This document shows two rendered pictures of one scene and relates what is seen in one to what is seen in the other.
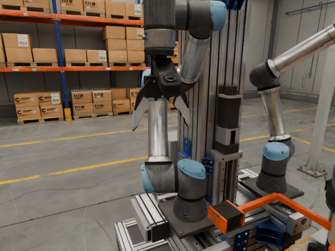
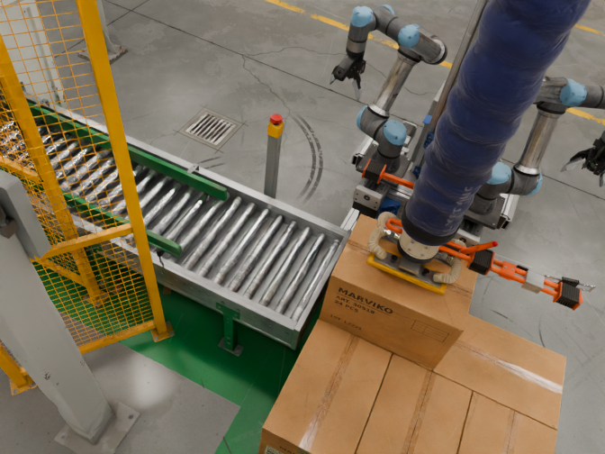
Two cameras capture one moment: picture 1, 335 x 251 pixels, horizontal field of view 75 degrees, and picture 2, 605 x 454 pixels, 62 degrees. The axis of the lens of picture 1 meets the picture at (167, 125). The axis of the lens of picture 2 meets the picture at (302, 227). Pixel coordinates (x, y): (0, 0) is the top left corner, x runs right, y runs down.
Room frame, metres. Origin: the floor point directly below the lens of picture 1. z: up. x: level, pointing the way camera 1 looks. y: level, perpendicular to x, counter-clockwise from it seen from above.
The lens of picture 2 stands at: (-0.78, -1.15, 2.74)
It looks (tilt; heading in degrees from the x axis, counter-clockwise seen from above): 51 degrees down; 44
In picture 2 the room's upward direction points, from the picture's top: 10 degrees clockwise
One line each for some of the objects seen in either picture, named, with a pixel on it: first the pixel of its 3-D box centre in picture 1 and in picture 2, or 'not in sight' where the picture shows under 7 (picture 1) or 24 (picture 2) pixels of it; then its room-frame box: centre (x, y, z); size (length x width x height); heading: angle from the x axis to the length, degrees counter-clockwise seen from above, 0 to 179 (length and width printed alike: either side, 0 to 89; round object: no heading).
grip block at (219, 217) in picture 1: (226, 215); (374, 171); (0.62, -0.20, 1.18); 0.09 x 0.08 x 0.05; 28
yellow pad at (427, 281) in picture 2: not in sight; (408, 267); (0.45, -0.63, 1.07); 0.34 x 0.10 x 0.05; 118
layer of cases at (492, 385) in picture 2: not in sight; (414, 404); (0.40, -0.99, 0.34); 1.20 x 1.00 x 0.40; 116
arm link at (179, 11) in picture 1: (165, 15); (381, 19); (0.67, 0.01, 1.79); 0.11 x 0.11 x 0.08; 3
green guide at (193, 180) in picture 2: not in sight; (114, 140); (-0.05, 1.22, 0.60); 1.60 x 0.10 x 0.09; 116
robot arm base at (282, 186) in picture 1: (271, 178); (483, 195); (1.04, -0.55, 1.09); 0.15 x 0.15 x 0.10
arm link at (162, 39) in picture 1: (158, 41); (356, 42); (0.56, 0.02, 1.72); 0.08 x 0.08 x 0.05
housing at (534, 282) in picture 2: not in sight; (532, 282); (0.75, -0.99, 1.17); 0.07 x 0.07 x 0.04; 28
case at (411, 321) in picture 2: not in sight; (397, 291); (0.54, -0.59, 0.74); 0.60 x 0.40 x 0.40; 118
